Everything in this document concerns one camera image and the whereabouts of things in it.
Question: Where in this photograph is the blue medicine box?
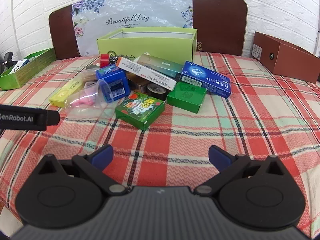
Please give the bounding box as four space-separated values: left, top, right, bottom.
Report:
179 61 232 98

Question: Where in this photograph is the white blue packet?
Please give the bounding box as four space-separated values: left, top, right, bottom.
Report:
11 59 29 75

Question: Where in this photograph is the dark green long box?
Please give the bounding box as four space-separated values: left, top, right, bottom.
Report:
137 53 185 80

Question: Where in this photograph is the yellow long box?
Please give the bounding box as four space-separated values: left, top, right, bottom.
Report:
49 77 84 108

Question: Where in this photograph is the green tray box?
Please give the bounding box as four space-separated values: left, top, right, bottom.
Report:
0 47 57 91

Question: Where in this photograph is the red plaid blanket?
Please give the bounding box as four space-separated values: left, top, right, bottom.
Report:
0 51 320 240

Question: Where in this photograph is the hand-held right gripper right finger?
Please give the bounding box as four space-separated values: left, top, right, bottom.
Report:
194 144 287 197

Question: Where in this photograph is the green printed box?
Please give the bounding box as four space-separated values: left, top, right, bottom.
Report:
115 92 166 131

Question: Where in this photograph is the plain green box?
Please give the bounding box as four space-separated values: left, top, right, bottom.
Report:
166 81 207 114

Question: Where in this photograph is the large light green box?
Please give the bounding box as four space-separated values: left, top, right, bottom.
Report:
97 28 198 65

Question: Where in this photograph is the floral plastic-wrapped mattress bag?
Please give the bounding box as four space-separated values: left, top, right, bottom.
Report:
71 0 194 57

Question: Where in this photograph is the white orange medicine box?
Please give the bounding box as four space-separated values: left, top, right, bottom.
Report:
116 57 177 91

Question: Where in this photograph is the brown wooden headboard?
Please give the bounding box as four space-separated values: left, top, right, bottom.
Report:
48 0 248 60

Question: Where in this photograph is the small blue box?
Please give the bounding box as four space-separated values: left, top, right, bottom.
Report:
96 64 130 103

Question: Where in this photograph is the black device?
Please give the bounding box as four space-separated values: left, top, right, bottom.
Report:
0 52 13 77

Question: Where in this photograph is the brown cardboard box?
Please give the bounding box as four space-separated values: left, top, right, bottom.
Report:
251 31 320 83

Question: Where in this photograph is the black tape roll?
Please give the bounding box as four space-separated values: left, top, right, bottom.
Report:
147 82 167 101

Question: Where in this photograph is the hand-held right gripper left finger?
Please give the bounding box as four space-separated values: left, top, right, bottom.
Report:
37 144 125 197

